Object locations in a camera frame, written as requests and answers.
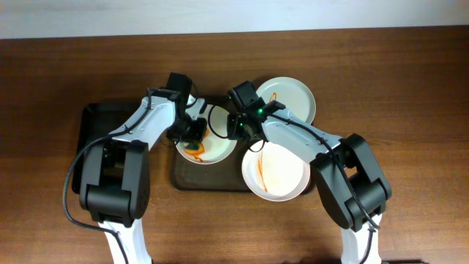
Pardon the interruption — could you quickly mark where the white plate back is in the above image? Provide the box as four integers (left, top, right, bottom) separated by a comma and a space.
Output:
256, 77, 317, 124

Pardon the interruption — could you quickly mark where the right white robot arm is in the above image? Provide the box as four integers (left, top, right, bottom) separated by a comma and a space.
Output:
226, 101, 392, 263

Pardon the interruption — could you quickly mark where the white plate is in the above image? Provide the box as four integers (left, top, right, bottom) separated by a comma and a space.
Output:
241, 141, 311, 202
176, 106, 237, 165
256, 77, 317, 124

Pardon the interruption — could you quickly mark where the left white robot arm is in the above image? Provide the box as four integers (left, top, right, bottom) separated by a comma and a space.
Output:
79, 89, 207, 263

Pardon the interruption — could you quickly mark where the black plastic tray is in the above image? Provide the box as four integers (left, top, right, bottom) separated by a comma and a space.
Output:
77, 102, 140, 182

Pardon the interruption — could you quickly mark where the white plate front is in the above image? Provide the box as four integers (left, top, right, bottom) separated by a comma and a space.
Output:
241, 141, 311, 202

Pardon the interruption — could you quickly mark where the brown serving tray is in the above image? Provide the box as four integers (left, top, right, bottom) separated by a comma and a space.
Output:
170, 140, 256, 193

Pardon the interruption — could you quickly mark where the orange green sponge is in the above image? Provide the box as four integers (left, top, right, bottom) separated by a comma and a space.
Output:
184, 142, 205, 158

